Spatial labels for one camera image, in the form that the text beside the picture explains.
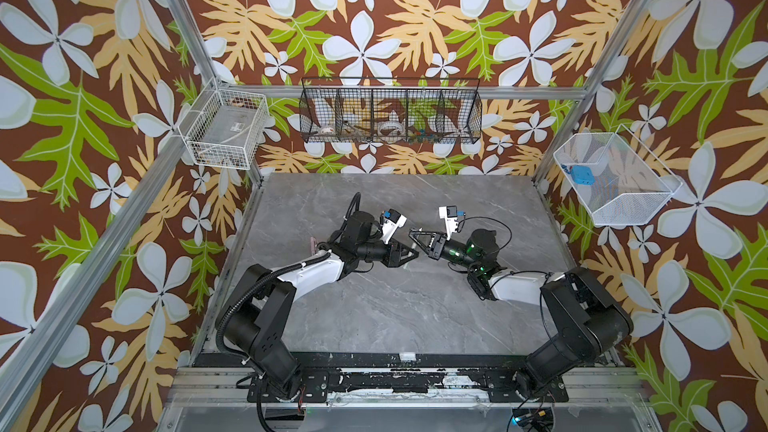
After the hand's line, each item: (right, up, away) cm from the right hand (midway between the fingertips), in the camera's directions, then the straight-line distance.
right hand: (410, 238), depth 79 cm
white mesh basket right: (+59, +15, -1) cm, 61 cm away
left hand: (+1, -3, +3) cm, 5 cm away
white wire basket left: (-55, +32, +7) cm, 64 cm away
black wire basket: (-5, +40, +18) cm, 44 cm away
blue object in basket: (+51, +18, +7) cm, 55 cm away
